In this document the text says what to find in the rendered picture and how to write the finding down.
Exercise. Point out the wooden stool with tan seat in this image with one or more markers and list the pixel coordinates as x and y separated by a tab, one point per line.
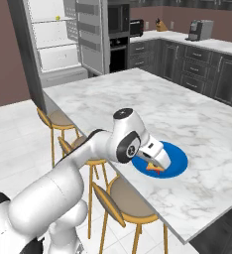
128	201
95	162
59	119

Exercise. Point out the blue round plate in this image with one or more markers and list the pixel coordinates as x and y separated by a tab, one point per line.
175	162

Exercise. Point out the dark grey wall cupboards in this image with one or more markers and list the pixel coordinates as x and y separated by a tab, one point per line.
187	4

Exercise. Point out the open grey fridge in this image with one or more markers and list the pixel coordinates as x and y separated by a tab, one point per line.
55	49

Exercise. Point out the grey coffee machine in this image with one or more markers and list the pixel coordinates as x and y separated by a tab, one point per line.
200	30

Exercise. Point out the dark grey base cupboards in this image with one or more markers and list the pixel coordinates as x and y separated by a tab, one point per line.
194	67

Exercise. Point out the black built-in microwave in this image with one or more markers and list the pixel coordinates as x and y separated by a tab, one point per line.
118	18

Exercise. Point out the small yellow corn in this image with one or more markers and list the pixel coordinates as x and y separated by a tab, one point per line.
57	18

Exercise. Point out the white fridge drawer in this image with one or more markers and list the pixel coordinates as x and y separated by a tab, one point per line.
63	76

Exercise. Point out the orange cheese wedge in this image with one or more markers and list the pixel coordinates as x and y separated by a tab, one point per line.
152	166

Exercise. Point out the black toaster oven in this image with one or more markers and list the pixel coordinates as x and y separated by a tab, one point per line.
136	27

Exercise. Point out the brown knife block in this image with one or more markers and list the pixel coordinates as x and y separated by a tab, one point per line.
160	25

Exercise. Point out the marble dining counter island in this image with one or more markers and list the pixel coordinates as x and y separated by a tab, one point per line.
147	99

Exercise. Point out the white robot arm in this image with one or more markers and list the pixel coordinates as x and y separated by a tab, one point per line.
58	185

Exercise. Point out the dark grey fridge door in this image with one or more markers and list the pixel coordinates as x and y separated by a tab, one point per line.
27	59

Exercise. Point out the black built-in oven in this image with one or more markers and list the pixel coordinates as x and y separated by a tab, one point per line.
118	54

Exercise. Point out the grey fridge door with shelves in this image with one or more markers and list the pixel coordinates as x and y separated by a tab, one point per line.
91	36

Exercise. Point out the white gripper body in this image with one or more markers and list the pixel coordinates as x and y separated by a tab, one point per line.
162	158

